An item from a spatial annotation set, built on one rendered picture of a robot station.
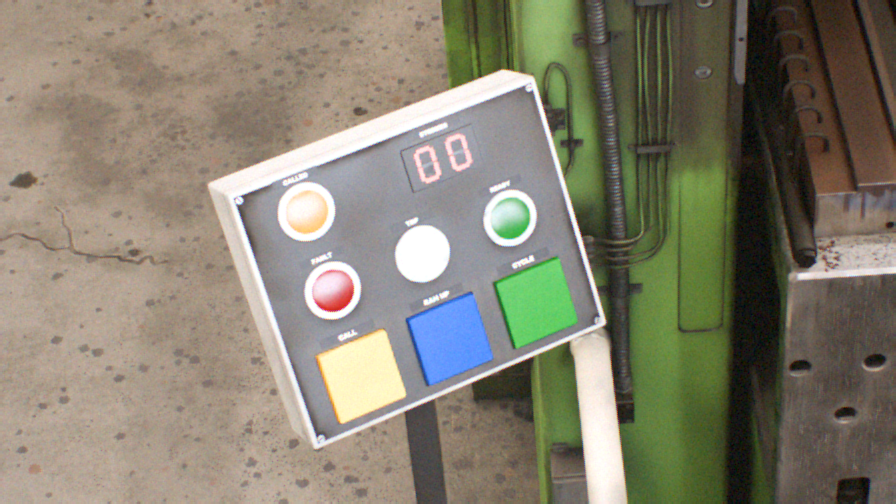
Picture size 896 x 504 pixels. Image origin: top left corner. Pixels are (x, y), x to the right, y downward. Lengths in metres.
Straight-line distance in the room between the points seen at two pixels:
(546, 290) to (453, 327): 0.11
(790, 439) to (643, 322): 0.25
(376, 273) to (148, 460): 1.38
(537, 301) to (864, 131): 0.46
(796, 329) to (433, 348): 0.46
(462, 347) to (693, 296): 0.55
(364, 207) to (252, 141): 1.86
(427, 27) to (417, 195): 2.06
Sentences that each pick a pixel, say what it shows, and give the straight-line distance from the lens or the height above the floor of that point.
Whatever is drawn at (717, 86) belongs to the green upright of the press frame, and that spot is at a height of 1.02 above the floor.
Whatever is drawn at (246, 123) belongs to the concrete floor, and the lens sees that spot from 3.90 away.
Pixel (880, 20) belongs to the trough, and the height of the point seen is 0.99.
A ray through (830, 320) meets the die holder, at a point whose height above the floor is 0.84.
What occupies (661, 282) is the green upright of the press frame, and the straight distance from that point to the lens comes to 2.52.
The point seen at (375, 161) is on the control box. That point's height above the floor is 1.18.
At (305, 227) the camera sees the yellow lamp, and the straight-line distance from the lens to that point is 1.99.
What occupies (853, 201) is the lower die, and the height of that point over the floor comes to 0.97.
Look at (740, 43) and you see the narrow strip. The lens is 2.27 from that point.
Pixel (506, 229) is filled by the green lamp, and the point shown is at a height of 1.08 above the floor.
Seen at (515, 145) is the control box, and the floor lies 1.15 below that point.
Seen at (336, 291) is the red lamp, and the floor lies 1.09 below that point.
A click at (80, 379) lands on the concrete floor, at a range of 3.50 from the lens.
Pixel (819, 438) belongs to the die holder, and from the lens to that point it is 2.46.
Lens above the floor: 2.52
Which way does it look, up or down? 45 degrees down
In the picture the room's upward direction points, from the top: 6 degrees counter-clockwise
